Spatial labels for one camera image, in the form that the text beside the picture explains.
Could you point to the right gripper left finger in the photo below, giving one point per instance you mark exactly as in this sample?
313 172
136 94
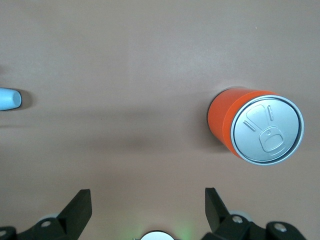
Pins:
72 220

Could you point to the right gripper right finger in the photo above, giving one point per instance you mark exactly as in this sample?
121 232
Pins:
225 225

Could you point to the orange can-shaped container silver lid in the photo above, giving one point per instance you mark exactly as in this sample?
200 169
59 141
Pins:
267 131

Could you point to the light blue plastic cup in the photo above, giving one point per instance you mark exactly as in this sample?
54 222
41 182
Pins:
10 99

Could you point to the brown table mat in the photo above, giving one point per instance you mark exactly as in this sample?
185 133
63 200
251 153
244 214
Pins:
100 62

